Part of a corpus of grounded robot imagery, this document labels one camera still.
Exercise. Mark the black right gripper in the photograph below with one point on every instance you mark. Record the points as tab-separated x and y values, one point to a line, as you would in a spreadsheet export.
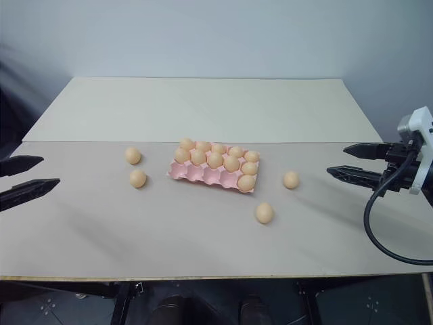
400	159

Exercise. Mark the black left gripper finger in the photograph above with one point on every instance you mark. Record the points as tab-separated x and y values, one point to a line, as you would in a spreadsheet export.
30	189
20	164

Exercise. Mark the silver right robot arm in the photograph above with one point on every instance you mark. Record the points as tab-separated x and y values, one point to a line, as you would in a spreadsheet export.
404	127

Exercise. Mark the pink egg tray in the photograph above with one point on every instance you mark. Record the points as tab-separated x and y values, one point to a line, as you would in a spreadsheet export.
203	174

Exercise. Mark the tan egg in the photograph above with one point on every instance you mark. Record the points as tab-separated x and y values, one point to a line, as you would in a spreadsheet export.
231	162
138	178
236	151
133	155
218	148
291	179
187	143
264	212
182	155
252	156
249	168
246	181
214	160
203	146
198	157

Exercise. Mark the black table leg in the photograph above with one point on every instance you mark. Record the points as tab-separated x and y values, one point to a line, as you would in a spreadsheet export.
308	301
126	301

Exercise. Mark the grey table cover sheet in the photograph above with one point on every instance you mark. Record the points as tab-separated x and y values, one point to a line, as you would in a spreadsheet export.
189	233

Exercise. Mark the cream board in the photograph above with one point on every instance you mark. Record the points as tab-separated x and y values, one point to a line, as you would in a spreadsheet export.
203	108

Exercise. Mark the dark rounded shape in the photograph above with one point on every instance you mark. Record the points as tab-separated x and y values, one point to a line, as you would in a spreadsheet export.
168	309
253	310

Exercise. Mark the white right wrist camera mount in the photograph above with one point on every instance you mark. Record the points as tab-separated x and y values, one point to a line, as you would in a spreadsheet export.
423	123

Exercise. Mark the wooden post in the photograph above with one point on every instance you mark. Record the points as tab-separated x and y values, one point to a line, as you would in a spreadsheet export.
428	298

